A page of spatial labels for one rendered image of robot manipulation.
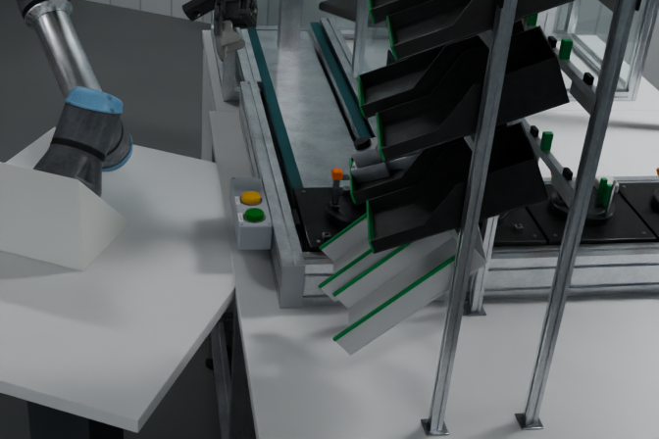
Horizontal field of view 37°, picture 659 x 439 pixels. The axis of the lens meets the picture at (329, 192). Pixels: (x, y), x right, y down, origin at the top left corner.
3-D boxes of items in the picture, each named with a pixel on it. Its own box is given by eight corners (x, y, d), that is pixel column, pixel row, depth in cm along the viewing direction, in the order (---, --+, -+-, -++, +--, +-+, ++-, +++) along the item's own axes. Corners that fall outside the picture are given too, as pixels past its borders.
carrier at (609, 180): (547, 249, 205) (559, 196, 199) (510, 191, 226) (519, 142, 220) (655, 246, 210) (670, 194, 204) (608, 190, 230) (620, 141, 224)
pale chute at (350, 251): (334, 303, 176) (318, 286, 175) (334, 262, 188) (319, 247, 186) (461, 215, 167) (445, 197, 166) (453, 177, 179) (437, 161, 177)
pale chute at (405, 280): (350, 356, 164) (332, 339, 162) (349, 309, 175) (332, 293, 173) (488, 264, 155) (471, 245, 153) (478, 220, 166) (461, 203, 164)
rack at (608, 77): (426, 436, 167) (503, -29, 128) (380, 308, 198) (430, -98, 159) (543, 428, 170) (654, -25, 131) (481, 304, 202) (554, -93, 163)
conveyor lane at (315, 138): (307, 293, 200) (310, 251, 195) (261, 115, 272) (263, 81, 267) (442, 288, 206) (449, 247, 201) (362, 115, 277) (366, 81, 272)
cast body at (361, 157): (356, 184, 172) (341, 151, 169) (359, 171, 176) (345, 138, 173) (401, 173, 170) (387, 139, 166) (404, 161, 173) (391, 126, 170)
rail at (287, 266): (279, 309, 195) (282, 262, 190) (238, 115, 271) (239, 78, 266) (307, 307, 196) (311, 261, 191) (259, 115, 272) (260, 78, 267)
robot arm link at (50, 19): (79, 166, 214) (-7, -40, 228) (95, 184, 229) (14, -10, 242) (130, 143, 216) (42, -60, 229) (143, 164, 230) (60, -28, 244)
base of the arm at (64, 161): (18, 172, 200) (34, 127, 202) (38, 192, 214) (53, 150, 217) (89, 192, 199) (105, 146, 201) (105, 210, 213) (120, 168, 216)
